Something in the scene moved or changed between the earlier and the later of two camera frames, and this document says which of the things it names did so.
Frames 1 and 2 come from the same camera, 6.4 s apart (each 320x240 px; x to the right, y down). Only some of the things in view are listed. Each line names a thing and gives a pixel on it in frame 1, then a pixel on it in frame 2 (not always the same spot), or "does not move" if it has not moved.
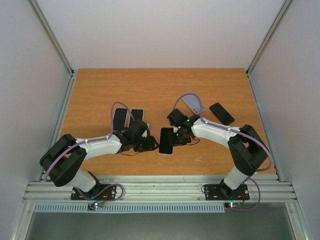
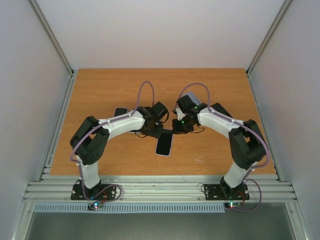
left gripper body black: x=143 y=146 → x=153 y=132
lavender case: x=193 y=101 does not move
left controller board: x=92 y=206 does not move
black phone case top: x=165 y=146 does not move
